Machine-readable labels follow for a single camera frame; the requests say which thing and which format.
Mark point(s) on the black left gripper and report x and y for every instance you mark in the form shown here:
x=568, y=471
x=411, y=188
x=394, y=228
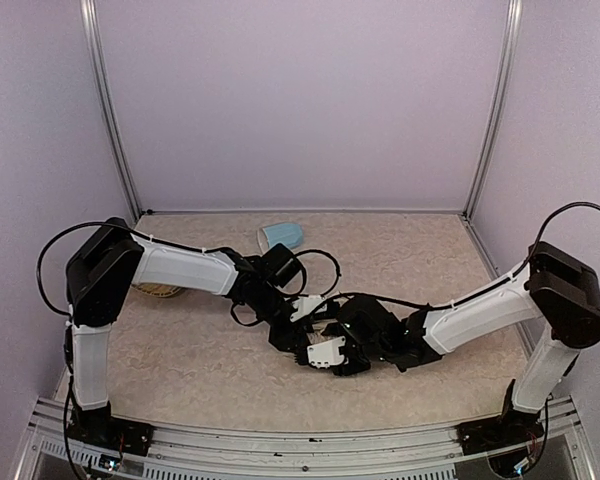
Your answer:
x=287, y=338

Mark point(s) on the light blue mug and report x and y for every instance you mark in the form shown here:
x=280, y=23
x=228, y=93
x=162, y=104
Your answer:
x=288, y=234

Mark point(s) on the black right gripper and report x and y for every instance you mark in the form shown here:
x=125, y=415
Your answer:
x=344, y=364

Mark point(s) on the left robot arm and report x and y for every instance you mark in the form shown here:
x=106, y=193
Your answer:
x=116, y=259

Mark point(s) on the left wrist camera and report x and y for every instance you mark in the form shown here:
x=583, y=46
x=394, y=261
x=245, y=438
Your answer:
x=305, y=305

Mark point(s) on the woven bamboo tray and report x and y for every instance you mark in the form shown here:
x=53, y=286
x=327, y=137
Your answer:
x=158, y=290

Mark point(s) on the left aluminium corner post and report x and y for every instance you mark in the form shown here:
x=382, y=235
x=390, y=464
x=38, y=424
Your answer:
x=89, y=15

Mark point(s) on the right aluminium corner post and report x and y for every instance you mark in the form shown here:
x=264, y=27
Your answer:
x=505, y=67

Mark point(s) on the aluminium front rail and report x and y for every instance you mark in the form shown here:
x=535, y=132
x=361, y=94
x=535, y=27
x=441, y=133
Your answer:
x=169, y=451

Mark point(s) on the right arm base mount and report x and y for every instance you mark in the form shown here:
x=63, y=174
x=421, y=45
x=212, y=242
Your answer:
x=497, y=432

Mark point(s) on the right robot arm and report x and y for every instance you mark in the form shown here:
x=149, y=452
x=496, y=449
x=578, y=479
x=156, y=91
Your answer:
x=551, y=286

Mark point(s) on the aluminium corner post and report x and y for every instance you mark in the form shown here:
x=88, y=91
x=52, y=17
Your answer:
x=89, y=15
x=505, y=67

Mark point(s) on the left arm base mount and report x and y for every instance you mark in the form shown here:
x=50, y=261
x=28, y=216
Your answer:
x=111, y=433

